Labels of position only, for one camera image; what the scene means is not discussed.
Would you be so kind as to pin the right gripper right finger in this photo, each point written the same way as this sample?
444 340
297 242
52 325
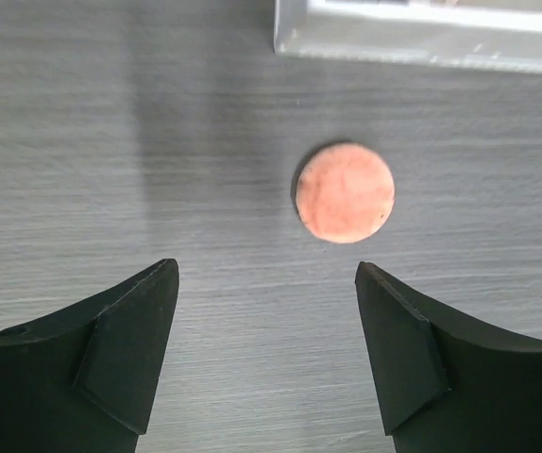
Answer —
447 381

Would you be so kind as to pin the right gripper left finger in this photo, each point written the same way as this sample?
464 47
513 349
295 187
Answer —
84 378

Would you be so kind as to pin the pink powder puff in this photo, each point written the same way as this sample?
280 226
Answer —
345 193

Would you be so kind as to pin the white file organizer rack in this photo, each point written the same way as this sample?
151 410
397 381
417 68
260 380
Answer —
500 35

